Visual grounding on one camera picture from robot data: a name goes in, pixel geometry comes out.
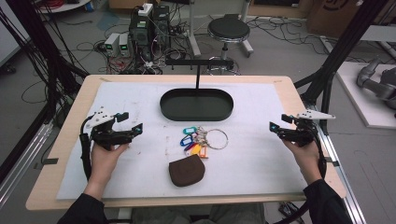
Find black computer tower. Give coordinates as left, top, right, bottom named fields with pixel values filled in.
left=128, top=12, right=155, bottom=61

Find white power strip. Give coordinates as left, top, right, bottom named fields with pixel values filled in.
left=137, top=3, right=154, bottom=18

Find black oval tray with hanger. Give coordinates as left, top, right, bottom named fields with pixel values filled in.
left=159, top=58, right=235, bottom=122

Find cardboard box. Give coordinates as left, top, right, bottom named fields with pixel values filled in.
left=306, top=0, right=372, bottom=39

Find right hand-held gripper black cable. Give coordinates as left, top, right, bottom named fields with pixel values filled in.
left=274, top=124, right=328, bottom=224

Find person's right hand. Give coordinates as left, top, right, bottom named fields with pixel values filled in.
left=281, top=139, right=323, bottom=185

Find white desk leg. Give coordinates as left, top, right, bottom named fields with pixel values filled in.
left=238, top=0, right=255, bottom=59
left=186, top=0, right=202, bottom=59

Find white table mat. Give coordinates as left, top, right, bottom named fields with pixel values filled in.
left=56, top=81, right=309, bottom=200

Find person's left hand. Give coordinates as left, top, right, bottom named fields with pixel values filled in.
left=84, top=143, right=130, bottom=194

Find black frame post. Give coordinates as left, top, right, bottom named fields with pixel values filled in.
left=293, top=0, right=390, bottom=135
left=5, top=0, right=90, bottom=125

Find left hand-held gripper black cable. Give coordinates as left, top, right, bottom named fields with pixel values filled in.
left=78, top=114, right=94, bottom=182

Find aluminium rail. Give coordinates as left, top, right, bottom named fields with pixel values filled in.
left=306, top=105, right=368, bottom=224
left=0, top=122, right=54, bottom=208

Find white platform board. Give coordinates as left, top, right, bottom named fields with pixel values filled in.
left=335, top=61, right=396, bottom=130

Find brown pouch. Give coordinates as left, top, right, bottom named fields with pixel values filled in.
left=168, top=154, right=206, bottom=188

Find person's legs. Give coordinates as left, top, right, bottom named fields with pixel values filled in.
left=130, top=203, right=265, bottom=224

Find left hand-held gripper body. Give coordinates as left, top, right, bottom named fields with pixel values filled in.
left=84, top=106, right=135, bottom=151

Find hand-held gripper black cable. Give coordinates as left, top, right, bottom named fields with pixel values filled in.
left=78, top=114, right=94, bottom=182
left=274, top=124, right=328, bottom=224

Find key ring with coloured tags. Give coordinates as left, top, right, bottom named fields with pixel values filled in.
left=179, top=125, right=229, bottom=160

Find black round stool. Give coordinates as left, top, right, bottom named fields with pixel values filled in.
left=206, top=17, right=251, bottom=76

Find grey power supply unit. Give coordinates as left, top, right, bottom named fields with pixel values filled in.
left=104, top=32, right=121, bottom=58
left=118, top=33, right=132, bottom=58

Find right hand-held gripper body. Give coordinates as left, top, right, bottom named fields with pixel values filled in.
left=278, top=109, right=336, bottom=147

